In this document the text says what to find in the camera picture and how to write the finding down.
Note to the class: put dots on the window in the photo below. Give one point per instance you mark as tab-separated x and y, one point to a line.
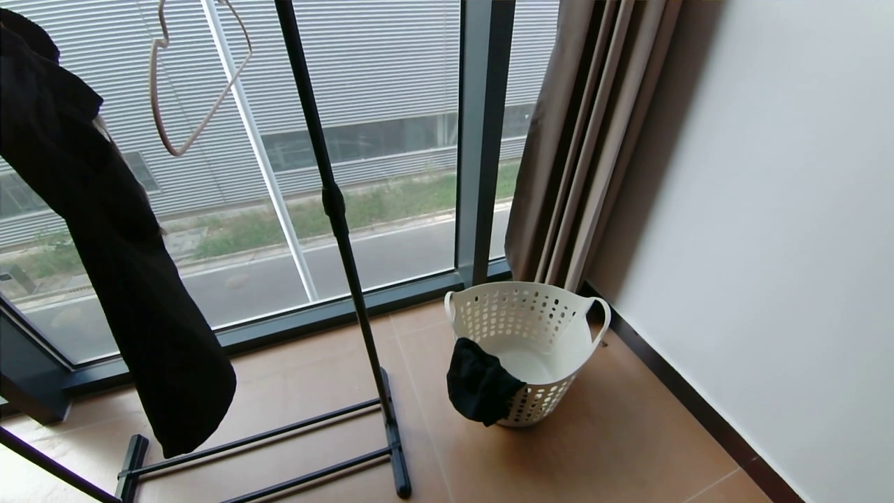
391	91

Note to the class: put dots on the beige curtain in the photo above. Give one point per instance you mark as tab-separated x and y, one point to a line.
580	140

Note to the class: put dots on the black shirt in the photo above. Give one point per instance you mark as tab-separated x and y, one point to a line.
482	384

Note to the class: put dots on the black trousers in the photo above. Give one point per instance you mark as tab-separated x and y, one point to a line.
105	244

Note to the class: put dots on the black clothes rack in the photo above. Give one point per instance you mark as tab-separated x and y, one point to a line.
335	202

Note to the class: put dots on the white laundry basket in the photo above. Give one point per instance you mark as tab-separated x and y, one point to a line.
531	321

